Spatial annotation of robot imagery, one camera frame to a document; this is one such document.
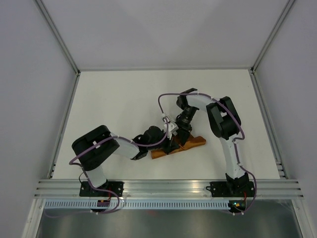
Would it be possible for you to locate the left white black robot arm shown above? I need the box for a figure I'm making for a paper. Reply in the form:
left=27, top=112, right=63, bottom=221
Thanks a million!
left=69, top=122, right=179, bottom=196

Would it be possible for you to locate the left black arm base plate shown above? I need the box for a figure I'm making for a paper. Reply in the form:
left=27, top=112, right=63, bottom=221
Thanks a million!
left=79, top=181, right=124, bottom=197

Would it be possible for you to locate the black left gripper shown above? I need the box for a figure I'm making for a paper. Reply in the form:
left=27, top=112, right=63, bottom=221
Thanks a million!
left=148, top=130, right=179, bottom=155

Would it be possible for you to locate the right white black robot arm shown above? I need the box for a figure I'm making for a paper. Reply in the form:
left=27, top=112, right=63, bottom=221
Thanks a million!
left=175, top=88, right=249, bottom=196

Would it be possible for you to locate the aluminium frame post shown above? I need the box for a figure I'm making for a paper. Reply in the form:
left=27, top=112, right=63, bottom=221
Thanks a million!
left=250, top=0, right=296, bottom=74
left=34, top=0, right=80, bottom=75

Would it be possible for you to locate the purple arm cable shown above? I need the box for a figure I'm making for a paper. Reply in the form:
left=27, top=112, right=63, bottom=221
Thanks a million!
left=44, top=119, right=171, bottom=219
left=158, top=92, right=257, bottom=216

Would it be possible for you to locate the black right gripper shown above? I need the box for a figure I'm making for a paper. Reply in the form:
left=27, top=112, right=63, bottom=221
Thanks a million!
left=173, top=105, right=197, bottom=145

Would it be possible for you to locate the white slotted cable duct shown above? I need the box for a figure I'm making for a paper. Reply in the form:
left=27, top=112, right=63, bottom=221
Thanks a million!
left=45, top=199, right=229, bottom=210

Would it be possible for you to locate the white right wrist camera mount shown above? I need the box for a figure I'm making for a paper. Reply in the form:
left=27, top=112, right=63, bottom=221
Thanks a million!
left=161, top=114, right=170, bottom=123

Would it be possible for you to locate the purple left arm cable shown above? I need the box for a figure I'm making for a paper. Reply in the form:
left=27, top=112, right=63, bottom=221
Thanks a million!
left=44, top=119, right=171, bottom=219

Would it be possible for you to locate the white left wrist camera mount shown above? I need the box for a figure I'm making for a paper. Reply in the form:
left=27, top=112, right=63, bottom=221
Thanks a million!
left=163, top=121, right=178, bottom=139

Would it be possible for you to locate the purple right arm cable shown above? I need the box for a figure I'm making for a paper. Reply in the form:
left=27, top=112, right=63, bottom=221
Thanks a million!
left=158, top=92, right=257, bottom=216

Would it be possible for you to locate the orange cloth napkin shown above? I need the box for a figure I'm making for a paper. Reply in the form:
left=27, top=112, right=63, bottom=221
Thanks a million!
left=151, top=134, right=207, bottom=159

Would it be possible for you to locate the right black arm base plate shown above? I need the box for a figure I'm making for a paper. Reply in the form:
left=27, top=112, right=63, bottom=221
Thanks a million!
left=205, top=181, right=256, bottom=198

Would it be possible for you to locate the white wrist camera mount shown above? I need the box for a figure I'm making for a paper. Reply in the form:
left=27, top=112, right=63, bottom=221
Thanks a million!
left=161, top=114, right=170, bottom=123
left=163, top=121, right=178, bottom=139

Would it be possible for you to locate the aluminium front rail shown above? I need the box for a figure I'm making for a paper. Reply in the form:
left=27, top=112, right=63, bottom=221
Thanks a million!
left=33, top=179, right=304, bottom=200

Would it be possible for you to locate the aluminium frame post left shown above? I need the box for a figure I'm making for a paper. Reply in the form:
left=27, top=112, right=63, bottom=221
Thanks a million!
left=34, top=0, right=80, bottom=75

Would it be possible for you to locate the aluminium frame post right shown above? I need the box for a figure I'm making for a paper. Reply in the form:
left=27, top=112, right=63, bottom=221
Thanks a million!
left=250, top=0, right=296, bottom=74

